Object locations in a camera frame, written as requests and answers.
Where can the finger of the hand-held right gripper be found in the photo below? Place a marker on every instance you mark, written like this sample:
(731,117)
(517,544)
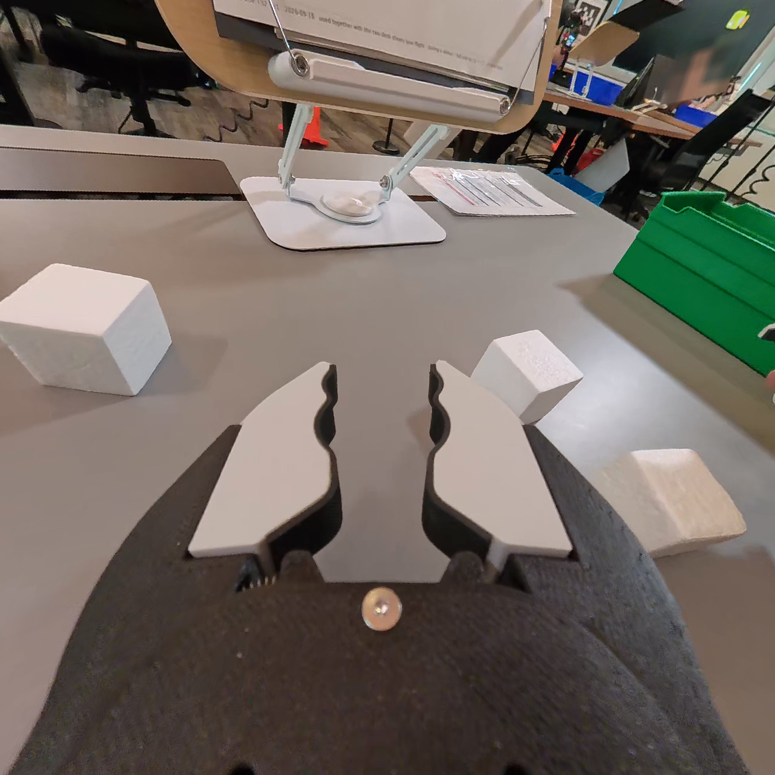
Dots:
(769,333)

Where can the grey desk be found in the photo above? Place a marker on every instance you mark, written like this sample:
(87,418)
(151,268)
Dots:
(363,290)

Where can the white document stand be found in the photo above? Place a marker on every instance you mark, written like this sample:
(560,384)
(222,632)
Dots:
(363,85)

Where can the black mesh office chair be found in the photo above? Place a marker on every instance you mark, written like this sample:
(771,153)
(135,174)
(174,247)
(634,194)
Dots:
(714,151)

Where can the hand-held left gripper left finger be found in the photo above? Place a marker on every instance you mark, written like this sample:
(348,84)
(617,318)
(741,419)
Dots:
(266,472)

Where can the small wooden document stand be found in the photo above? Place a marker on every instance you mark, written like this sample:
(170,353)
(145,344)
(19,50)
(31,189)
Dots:
(605,42)

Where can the green plastic bin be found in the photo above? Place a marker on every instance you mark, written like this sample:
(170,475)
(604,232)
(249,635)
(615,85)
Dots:
(696,272)

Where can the white foam board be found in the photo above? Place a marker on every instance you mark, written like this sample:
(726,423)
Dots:
(605,169)

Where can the white paper sheet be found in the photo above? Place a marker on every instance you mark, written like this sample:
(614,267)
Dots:
(393,24)

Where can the orange traffic cone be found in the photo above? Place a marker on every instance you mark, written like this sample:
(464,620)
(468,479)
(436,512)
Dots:
(312,130)

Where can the blue bag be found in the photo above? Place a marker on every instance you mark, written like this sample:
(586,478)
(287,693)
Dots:
(581,187)

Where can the person's right hand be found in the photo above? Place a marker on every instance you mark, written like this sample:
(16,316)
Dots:
(771,387)

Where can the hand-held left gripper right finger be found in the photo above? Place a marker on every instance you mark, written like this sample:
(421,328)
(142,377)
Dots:
(496,478)

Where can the laminated printed sheet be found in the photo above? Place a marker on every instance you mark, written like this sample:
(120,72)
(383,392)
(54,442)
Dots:
(484,191)

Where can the white foam block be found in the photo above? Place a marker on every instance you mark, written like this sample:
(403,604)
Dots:
(78,327)
(666,496)
(527,369)

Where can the blue plastic bin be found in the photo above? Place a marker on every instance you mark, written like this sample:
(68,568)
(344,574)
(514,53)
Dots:
(599,88)

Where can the wooden background desk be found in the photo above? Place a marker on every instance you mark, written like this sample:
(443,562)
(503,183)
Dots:
(654,121)

